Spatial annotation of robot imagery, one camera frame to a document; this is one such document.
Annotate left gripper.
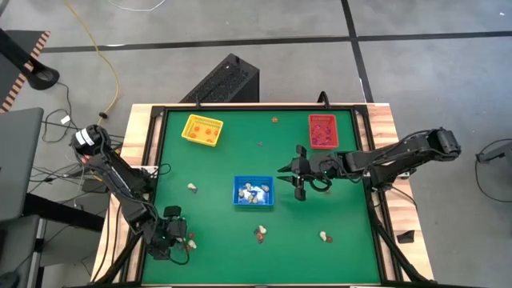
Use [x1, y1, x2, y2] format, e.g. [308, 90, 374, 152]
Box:
[145, 204, 182, 262]

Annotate black desk leg bar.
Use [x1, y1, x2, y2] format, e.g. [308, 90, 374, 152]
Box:
[22, 193, 106, 233]

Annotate white floor cable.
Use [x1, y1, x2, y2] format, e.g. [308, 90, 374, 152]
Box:
[107, 0, 166, 13]

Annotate blue plastic basket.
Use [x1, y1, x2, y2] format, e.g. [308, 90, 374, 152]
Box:
[232, 175, 276, 208]

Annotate yellow floor cable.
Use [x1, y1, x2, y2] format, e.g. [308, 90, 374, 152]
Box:
[63, 0, 121, 141]

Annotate grey side desk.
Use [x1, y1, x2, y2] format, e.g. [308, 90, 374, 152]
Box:
[0, 106, 45, 223]

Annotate green table mat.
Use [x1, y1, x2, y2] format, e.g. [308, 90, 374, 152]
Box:
[140, 110, 382, 286]

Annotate black floor cable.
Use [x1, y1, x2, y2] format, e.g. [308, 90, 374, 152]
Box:
[41, 81, 126, 145]

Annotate red plastic basket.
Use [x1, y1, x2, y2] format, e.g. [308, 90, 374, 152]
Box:
[308, 114, 340, 150]

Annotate black computer tower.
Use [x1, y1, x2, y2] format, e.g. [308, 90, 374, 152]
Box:
[179, 53, 261, 104]

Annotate yellow plastic basket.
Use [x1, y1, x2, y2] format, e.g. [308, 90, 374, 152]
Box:
[181, 114, 224, 148]

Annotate hazard-striped floor mat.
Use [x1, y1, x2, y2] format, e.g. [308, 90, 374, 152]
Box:
[0, 30, 51, 114]

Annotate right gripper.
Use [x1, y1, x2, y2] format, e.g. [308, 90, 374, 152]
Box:
[277, 145, 343, 202]

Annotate black wedge block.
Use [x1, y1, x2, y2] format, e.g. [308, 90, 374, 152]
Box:
[396, 230, 416, 245]

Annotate black stand foot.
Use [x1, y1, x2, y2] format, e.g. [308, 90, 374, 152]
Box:
[0, 27, 61, 91]

